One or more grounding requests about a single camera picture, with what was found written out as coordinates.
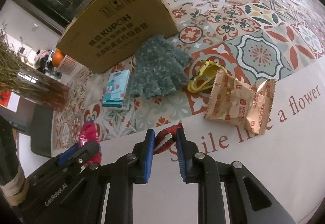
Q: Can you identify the red snack packet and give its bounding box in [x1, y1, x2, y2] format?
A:
[78, 121, 102, 167]

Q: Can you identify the dried flower bouquet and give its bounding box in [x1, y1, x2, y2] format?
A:
[0, 23, 51, 98]

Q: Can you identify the white basket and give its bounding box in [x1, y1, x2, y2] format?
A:
[56, 55, 78, 75]

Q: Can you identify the glass vase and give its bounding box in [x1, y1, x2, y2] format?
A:
[13, 67, 69, 112]

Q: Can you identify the patterned tablecloth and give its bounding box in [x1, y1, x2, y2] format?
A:
[52, 0, 324, 223]

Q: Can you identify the teal fuzzy glove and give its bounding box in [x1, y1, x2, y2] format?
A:
[130, 35, 192, 99]

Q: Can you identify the red snack wrapper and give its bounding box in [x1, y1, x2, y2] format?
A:
[154, 123, 183, 155]

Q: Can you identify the orange fruit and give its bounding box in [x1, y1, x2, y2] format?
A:
[52, 51, 65, 67]

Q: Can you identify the teal tissue packet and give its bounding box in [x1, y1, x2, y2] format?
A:
[102, 70, 131, 111]

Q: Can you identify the crinkled biscuit packet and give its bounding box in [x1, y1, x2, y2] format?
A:
[204, 70, 276, 135]

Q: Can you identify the brown cardboard box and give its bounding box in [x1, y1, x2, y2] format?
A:
[56, 0, 179, 74]

